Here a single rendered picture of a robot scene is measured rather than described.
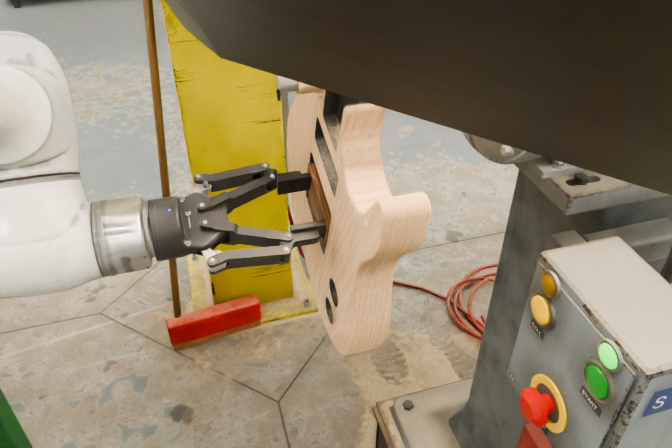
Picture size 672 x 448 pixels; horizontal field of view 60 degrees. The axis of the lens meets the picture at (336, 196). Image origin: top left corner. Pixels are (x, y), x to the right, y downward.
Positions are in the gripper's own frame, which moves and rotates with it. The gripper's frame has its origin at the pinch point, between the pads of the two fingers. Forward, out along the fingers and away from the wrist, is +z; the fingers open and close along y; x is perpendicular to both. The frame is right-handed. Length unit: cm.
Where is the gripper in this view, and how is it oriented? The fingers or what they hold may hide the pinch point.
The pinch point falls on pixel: (314, 204)
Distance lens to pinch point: 74.8
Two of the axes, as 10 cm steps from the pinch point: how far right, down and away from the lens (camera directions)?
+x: 1.1, -5.7, -8.1
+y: 2.6, 8.0, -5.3
